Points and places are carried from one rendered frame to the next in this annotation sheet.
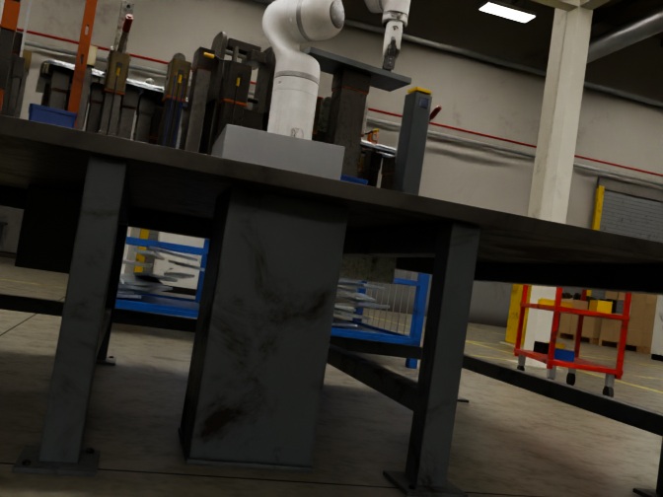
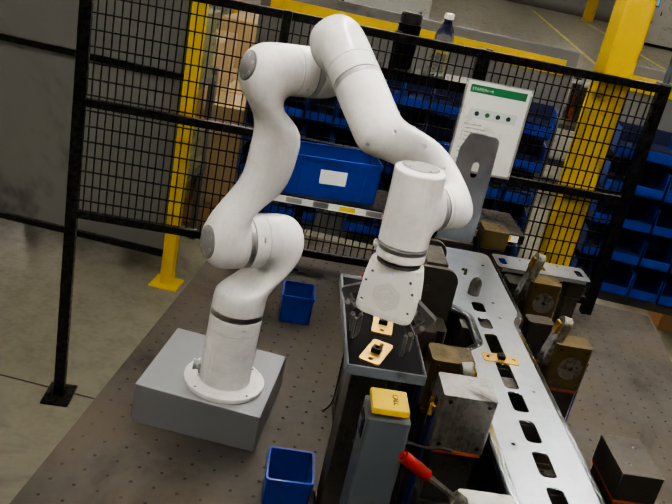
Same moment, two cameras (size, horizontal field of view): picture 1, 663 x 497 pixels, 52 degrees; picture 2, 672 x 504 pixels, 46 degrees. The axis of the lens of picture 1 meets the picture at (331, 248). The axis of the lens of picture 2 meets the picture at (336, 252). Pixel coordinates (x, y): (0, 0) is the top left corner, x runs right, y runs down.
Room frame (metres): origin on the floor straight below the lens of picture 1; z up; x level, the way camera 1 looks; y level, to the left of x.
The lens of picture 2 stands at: (2.51, -1.28, 1.83)
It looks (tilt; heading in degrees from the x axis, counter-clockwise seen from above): 22 degrees down; 110
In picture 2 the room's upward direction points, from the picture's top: 12 degrees clockwise
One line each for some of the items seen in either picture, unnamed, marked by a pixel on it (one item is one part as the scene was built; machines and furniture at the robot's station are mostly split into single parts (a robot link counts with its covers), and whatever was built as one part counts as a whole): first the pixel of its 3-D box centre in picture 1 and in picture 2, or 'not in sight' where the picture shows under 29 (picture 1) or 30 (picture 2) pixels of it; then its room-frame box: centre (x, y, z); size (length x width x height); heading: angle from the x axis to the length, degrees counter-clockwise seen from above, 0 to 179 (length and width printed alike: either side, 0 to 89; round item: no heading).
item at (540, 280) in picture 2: not in sight; (531, 335); (2.38, 0.83, 0.87); 0.12 x 0.07 x 0.35; 26
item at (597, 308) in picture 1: (571, 316); not in sight; (4.45, -1.62, 0.49); 0.81 x 0.46 x 0.98; 0
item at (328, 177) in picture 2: not in sight; (329, 171); (1.61, 1.01, 1.10); 0.30 x 0.17 x 0.13; 33
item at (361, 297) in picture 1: (340, 284); not in sight; (4.88, -0.10, 0.48); 1.20 x 0.80 x 0.95; 17
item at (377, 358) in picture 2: not in sight; (376, 349); (2.20, -0.10, 1.17); 0.08 x 0.04 x 0.01; 92
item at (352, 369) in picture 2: (352, 70); (378, 323); (2.16, 0.02, 1.16); 0.37 x 0.14 x 0.02; 116
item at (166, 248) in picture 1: (156, 256); not in sight; (4.57, 1.16, 0.48); 1.20 x 0.80 x 0.95; 15
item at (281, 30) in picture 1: (292, 41); (258, 264); (1.81, 0.19, 1.10); 0.19 x 0.12 x 0.24; 57
